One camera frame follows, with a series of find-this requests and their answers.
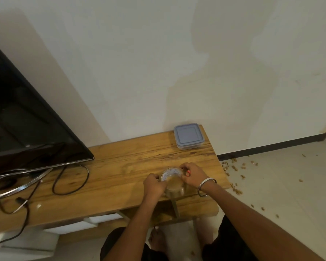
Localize person's right hand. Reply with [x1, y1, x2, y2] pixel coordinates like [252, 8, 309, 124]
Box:
[179, 162, 207, 188]

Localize person's left hand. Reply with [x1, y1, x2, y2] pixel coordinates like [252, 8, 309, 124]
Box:
[143, 173, 168, 200]

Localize clear glass jar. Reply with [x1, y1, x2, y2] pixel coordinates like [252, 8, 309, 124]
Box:
[160, 167, 187, 199]

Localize person's right forearm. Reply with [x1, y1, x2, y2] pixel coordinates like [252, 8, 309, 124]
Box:
[199, 180, 326, 261]

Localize person's left forearm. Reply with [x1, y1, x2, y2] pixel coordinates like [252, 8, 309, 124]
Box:
[103, 191, 163, 261]

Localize silver bangle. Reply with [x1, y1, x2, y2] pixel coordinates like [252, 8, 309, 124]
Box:
[197, 178, 217, 198]

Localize metal table leg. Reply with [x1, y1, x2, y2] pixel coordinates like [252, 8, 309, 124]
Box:
[171, 198, 181, 219]

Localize plastic container with grey-blue lid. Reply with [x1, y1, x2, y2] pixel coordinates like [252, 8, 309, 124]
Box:
[173, 123, 205, 150]

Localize scattered peanut shells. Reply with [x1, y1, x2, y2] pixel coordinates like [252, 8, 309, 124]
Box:
[220, 153, 305, 219]

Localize person's bare foot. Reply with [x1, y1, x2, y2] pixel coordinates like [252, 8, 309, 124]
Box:
[148, 228, 167, 252]

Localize person's black shorts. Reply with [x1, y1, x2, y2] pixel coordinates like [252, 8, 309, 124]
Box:
[100, 215, 260, 261]

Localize white boxes under table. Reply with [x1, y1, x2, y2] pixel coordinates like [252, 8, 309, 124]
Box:
[0, 213, 125, 260]

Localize silver curved television stand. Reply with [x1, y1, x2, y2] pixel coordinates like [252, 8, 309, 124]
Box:
[0, 168, 55, 200]

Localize black flat screen television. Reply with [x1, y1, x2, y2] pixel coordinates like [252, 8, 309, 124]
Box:
[0, 37, 95, 179]

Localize black looped cable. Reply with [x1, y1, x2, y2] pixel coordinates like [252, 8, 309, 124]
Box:
[52, 160, 90, 196]

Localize black cable with plug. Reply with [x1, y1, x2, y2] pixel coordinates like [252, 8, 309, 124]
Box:
[0, 175, 44, 250]

